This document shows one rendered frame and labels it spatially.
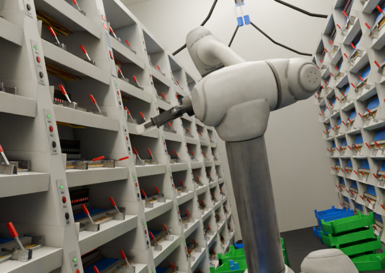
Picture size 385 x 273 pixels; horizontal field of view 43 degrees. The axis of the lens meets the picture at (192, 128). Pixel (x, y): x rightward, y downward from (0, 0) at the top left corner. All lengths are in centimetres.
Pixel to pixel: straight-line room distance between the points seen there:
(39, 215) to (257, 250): 56
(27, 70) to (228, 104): 54
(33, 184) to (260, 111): 57
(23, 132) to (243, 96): 58
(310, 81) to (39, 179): 70
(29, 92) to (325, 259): 91
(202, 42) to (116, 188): 68
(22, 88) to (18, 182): 29
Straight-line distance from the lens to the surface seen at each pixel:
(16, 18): 140
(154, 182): 266
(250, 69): 119
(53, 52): 154
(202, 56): 171
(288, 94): 122
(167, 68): 341
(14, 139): 136
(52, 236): 132
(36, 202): 133
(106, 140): 200
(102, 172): 168
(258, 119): 119
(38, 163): 132
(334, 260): 144
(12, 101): 123
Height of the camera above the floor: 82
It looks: 5 degrees up
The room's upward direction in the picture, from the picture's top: 12 degrees counter-clockwise
